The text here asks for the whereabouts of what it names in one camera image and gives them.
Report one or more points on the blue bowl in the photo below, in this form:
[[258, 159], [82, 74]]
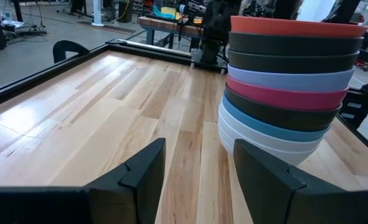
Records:
[[271, 130]]

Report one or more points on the white bowl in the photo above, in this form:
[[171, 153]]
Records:
[[264, 140], [295, 157]]

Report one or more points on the white pillar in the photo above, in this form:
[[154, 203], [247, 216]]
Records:
[[97, 12]]

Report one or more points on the black bowl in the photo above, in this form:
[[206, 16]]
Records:
[[295, 45], [280, 116], [295, 63]]

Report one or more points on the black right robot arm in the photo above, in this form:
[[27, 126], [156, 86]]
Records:
[[218, 18]]

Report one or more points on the lavender bowl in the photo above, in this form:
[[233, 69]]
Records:
[[292, 81]]

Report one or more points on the dark grey metal cart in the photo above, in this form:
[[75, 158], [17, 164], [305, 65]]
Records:
[[358, 105]]

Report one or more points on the coral red bowl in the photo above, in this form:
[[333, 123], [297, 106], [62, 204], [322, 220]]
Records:
[[295, 27]]

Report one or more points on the wooden workbench blue legs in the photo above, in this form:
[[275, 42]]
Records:
[[165, 25]]

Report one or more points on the black curved frame bracket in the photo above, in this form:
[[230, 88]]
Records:
[[62, 46]]

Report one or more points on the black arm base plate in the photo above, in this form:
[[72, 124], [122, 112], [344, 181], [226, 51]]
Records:
[[213, 65]]

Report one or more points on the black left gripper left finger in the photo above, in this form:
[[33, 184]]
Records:
[[140, 186]]

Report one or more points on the magenta bowl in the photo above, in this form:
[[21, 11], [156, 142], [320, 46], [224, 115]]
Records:
[[289, 99]]

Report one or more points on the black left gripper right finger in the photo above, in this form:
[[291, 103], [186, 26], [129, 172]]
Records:
[[261, 186]]

